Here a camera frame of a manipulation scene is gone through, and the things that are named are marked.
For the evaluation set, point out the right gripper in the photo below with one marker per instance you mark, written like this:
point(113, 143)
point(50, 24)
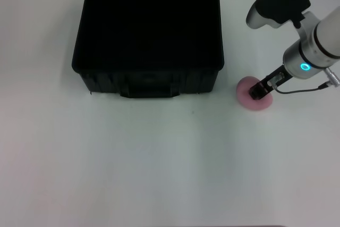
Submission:
point(276, 79)

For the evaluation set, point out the black plastic carrying case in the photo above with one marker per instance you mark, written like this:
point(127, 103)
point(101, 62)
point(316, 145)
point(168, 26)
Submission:
point(148, 38)

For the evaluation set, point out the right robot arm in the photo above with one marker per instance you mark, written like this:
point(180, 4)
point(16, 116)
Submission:
point(308, 51)

